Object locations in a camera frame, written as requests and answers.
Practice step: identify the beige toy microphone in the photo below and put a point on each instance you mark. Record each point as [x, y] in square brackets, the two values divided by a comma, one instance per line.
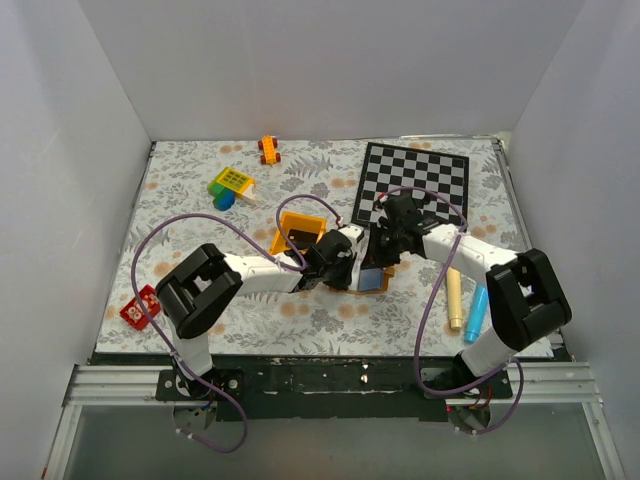
[454, 299]

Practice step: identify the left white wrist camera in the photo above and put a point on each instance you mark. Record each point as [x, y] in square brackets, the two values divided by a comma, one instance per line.
[353, 233]

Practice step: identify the blue toy microphone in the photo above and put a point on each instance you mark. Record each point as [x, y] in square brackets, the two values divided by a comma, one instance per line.
[477, 314]

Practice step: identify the orange toy car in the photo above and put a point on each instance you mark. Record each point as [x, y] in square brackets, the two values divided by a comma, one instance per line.
[268, 147]

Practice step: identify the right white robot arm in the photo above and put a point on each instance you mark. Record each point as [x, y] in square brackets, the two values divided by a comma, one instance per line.
[525, 298]

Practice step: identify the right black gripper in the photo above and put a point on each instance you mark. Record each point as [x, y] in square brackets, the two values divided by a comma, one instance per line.
[374, 258]

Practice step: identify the dark credit card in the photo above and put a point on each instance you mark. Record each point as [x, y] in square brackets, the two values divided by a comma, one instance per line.
[370, 280]

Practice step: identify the yellow plastic bin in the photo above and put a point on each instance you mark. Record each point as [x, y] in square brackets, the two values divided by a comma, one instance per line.
[302, 230]

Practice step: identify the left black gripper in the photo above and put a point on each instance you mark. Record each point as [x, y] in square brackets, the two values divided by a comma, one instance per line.
[345, 281]

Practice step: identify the black white chessboard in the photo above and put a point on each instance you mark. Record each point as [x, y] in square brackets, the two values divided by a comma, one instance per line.
[386, 167]

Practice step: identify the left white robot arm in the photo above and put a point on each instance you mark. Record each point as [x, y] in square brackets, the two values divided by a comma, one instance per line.
[196, 293]

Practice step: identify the floral table mat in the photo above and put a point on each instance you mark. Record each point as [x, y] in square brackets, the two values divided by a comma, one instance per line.
[175, 214]

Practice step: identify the tan leather card holder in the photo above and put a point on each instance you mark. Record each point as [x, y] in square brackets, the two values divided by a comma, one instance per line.
[389, 273]

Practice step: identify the yellow green toy block house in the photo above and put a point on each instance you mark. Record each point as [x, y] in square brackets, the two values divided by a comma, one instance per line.
[229, 185]

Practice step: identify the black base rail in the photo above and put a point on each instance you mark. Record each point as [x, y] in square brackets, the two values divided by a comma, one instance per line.
[316, 387]

